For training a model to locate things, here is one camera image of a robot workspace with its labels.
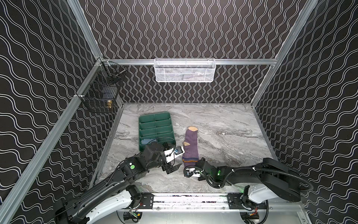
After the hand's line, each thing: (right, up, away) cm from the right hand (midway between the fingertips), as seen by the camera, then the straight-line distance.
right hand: (196, 164), depth 87 cm
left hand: (-11, +11, -18) cm, 24 cm away
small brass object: (-52, +38, -5) cm, 65 cm away
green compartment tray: (-27, +24, +12) cm, 38 cm away
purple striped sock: (-4, +4, +3) cm, 7 cm away
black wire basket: (-63, +45, +5) cm, 78 cm away
